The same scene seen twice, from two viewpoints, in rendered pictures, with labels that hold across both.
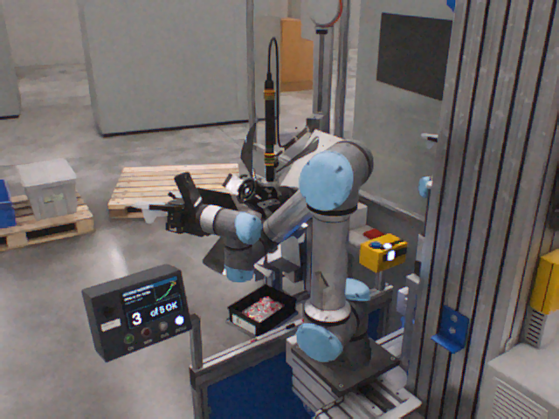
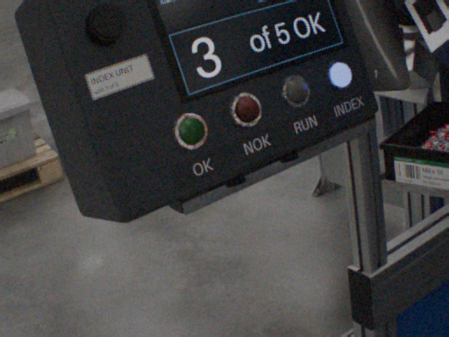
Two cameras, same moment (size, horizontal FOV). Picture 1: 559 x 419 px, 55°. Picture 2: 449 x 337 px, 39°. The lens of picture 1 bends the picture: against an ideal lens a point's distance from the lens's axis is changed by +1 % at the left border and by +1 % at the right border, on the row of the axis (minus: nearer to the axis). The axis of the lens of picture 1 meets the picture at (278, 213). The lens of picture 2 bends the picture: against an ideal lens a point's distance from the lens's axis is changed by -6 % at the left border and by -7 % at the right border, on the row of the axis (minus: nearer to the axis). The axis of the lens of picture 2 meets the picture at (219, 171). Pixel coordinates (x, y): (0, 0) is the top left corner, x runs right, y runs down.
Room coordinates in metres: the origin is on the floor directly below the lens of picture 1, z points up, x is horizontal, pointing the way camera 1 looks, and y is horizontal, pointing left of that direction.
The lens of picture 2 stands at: (0.74, 0.35, 1.27)
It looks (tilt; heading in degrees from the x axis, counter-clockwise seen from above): 22 degrees down; 6
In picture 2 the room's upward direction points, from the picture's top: 12 degrees counter-clockwise
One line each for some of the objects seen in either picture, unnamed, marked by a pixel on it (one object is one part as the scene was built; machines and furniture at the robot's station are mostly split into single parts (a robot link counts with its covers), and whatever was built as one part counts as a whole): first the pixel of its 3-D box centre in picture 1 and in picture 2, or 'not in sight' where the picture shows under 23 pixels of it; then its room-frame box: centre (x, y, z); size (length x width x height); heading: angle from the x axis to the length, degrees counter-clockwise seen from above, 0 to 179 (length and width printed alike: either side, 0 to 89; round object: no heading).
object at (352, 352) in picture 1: (345, 339); not in sight; (1.24, -0.19, 1.09); 0.15 x 0.15 x 0.10
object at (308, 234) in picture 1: (311, 291); not in sight; (2.29, -0.17, 0.58); 0.09 x 0.05 x 1.15; 35
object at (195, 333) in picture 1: (195, 342); (364, 188); (1.39, 0.26, 0.96); 0.03 x 0.03 x 0.20; 35
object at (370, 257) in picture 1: (383, 254); not in sight; (1.86, -0.41, 1.02); 0.16 x 0.10 x 0.11; 125
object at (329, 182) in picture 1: (329, 258); not in sight; (1.12, -0.12, 1.41); 0.15 x 0.12 x 0.55; 150
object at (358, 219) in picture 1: (344, 214); not in sight; (2.47, -0.34, 0.92); 0.17 x 0.16 x 0.11; 125
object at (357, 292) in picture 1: (346, 305); not in sight; (1.23, -0.19, 1.20); 0.13 x 0.12 x 0.14; 150
